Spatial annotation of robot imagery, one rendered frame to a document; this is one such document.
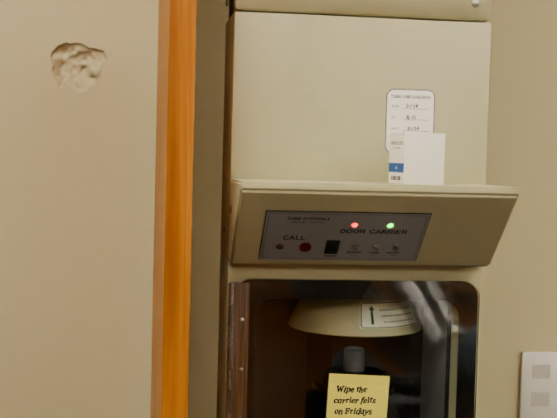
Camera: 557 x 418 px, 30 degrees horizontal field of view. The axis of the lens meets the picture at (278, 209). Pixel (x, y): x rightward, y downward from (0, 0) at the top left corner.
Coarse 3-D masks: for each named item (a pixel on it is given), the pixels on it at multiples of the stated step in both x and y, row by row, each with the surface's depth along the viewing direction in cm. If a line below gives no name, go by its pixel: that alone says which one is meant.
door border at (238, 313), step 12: (240, 288) 125; (240, 300) 125; (228, 312) 124; (240, 312) 125; (228, 324) 125; (240, 324) 125; (240, 336) 125; (228, 348) 125; (240, 348) 125; (228, 360) 125; (240, 360) 125; (240, 372) 125; (240, 384) 125; (228, 396) 125; (240, 396) 125; (228, 408) 125; (240, 408) 126
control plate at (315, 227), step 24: (288, 216) 117; (312, 216) 118; (336, 216) 118; (360, 216) 118; (384, 216) 119; (408, 216) 119; (264, 240) 120; (288, 240) 120; (312, 240) 121; (336, 240) 121; (360, 240) 122; (384, 240) 122; (408, 240) 122
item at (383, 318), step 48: (288, 288) 126; (336, 288) 126; (384, 288) 127; (432, 288) 128; (288, 336) 126; (336, 336) 127; (384, 336) 127; (432, 336) 128; (288, 384) 126; (432, 384) 129
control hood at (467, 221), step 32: (256, 192) 114; (288, 192) 115; (320, 192) 115; (352, 192) 116; (384, 192) 116; (416, 192) 117; (448, 192) 117; (480, 192) 118; (512, 192) 118; (256, 224) 118; (448, 224) 121; (480, 224) 121; (256, 256) 122; (448, 256) 125; (480, 256) 126
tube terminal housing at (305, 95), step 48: (240, 48) 124; (288, 48) 125; (336, 48) 126; (384, 48) 127; (432, 48) 128; (480, 48) 128; (240, 96) 125; (288, 96) 125; (336, 96) 126; (384, 96) 127; (480, 96) 129; (240, 144) 125; (288, 144) 126; (336, 144) 127; (384, 144) 127; (480, 144) 129; (480, 288) 130
